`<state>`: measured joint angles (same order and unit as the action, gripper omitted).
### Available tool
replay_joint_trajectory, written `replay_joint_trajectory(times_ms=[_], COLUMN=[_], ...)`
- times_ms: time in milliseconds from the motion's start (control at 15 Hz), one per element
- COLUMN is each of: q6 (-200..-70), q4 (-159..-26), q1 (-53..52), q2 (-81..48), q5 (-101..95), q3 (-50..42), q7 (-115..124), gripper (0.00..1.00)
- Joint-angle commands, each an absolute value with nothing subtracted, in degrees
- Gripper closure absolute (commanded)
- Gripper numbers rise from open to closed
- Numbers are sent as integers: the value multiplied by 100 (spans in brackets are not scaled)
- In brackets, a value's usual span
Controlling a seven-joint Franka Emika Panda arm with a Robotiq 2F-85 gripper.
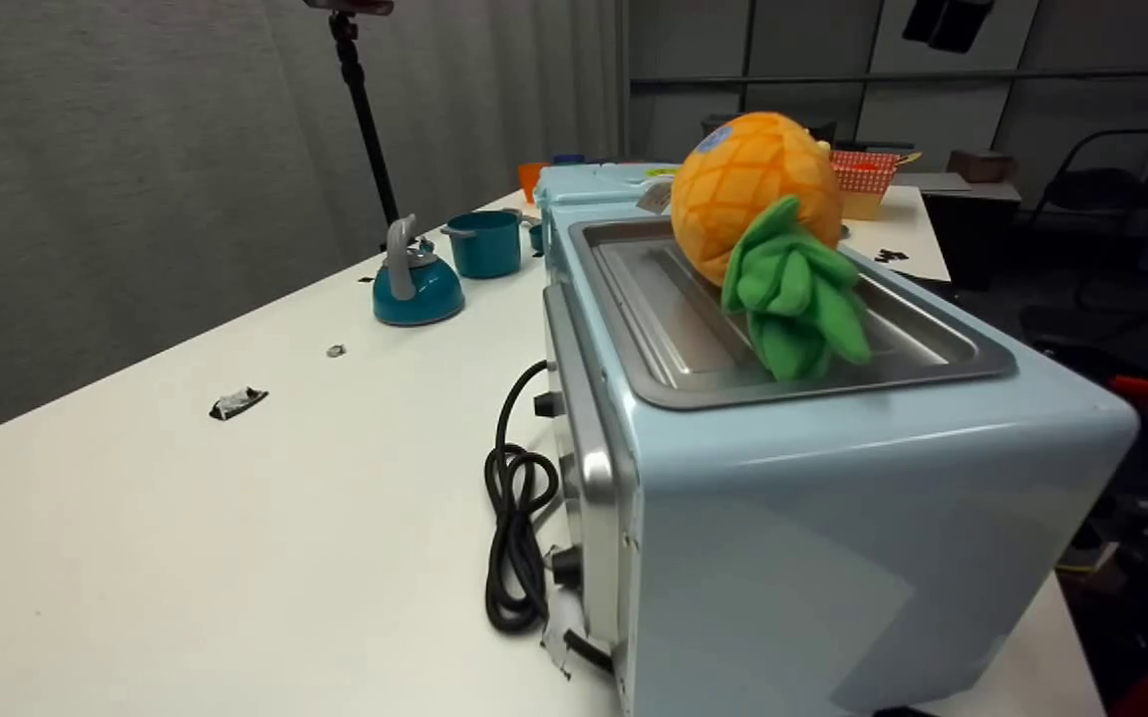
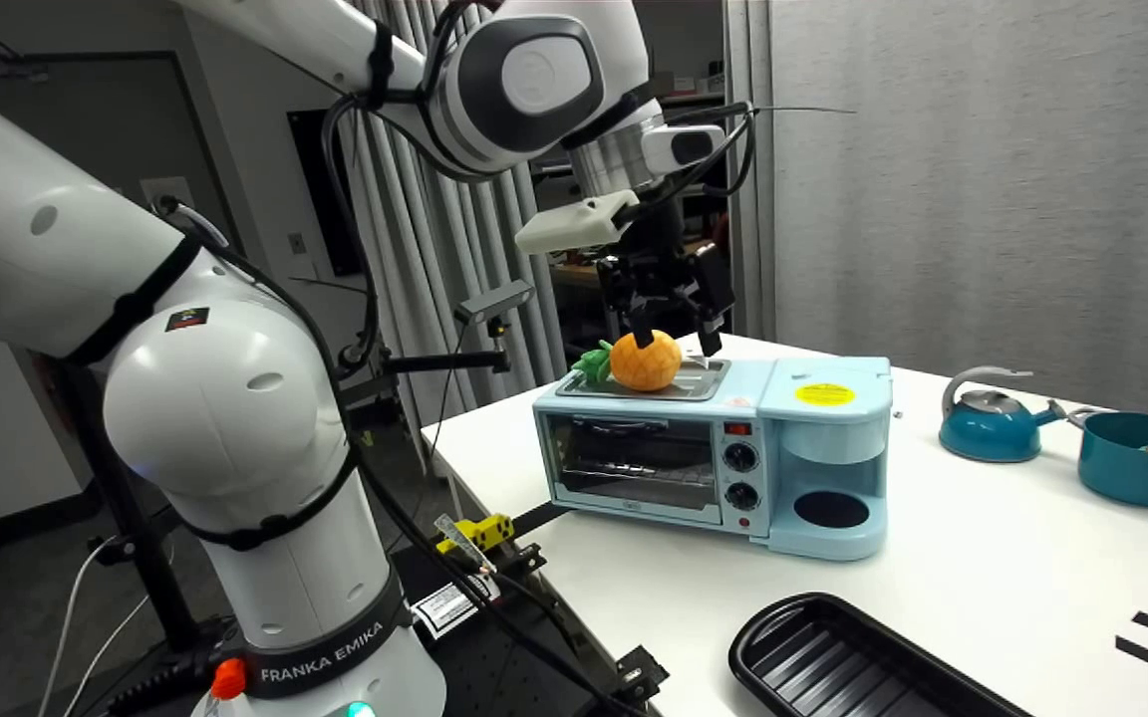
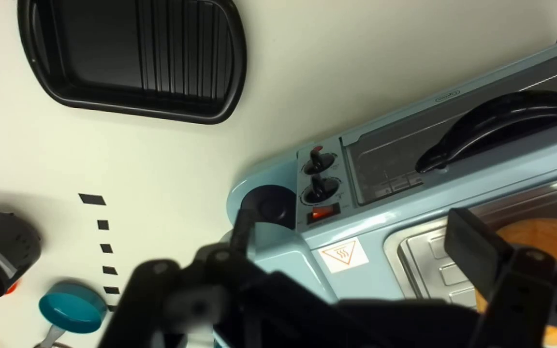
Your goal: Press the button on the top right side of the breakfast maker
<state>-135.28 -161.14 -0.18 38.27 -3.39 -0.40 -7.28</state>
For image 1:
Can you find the light blue breakfast maker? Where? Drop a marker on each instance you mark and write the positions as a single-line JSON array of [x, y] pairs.
[[866, 533]]

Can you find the brown box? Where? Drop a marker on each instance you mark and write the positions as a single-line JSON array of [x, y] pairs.
[[981, 164]]

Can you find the red plastic basket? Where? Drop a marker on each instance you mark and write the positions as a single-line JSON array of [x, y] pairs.
[[866, 173]]

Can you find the black cabinet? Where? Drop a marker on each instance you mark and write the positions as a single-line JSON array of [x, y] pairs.
[[974, 234]]

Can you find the pineapple plush toy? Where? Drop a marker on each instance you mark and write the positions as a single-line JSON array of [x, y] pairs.
[[745, 185]]

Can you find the orange plastic cup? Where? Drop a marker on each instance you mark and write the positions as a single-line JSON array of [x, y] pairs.
[[530, 180]]

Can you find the black tripod stand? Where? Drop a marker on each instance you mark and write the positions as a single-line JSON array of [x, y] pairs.
[[363, 107]]

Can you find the teal toy kettle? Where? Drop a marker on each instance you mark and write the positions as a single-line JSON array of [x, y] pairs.
[[421, 300]]

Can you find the small black metal clip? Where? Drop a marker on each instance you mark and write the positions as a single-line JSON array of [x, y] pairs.
[[236, 405]]

